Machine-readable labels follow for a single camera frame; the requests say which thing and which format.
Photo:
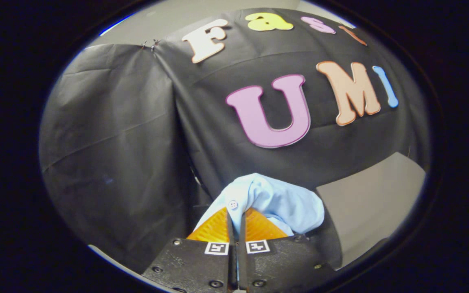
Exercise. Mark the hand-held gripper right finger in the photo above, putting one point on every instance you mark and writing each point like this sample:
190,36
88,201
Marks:
279,264

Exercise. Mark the light blue shirt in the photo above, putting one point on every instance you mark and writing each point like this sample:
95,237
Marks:
283,203

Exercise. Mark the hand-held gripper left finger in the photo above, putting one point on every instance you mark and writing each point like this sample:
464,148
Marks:
202,264

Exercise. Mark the grey and cream cabinet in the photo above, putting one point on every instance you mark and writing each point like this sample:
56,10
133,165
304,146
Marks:
373,203

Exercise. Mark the black backdrop cloth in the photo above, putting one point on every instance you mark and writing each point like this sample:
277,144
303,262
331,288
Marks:
116,142

